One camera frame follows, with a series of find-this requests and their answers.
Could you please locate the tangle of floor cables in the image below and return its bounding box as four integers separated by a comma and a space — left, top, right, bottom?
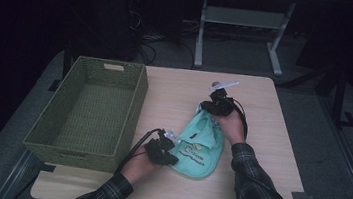
121, 8, 202, 71

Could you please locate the person's right hand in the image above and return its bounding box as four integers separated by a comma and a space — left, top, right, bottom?
209, 108, 251, 148

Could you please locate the person's left hand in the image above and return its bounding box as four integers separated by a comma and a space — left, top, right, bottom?
118, 152, 166, 190

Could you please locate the mint green baby garment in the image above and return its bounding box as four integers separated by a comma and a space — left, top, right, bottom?
166, 100, 230, 183

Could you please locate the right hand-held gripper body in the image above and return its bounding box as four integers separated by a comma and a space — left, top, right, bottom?
205, 77, 240, 118

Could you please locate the black metal stand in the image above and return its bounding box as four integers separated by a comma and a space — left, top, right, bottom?
276, 40, 353, 132

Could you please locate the right hand-held gripper black cable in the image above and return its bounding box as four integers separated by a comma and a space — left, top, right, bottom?
226, 98, 253, 142

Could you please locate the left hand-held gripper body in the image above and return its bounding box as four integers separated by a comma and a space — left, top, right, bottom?
141, 125, 184, 168

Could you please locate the white metal stand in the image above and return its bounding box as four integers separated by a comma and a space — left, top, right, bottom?
192, 0, 297, 79

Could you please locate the black metal post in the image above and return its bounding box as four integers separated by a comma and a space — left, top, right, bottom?
60, 44, 75, 80

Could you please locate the green woven basket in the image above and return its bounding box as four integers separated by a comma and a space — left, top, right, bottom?
20, 50, 152, 178

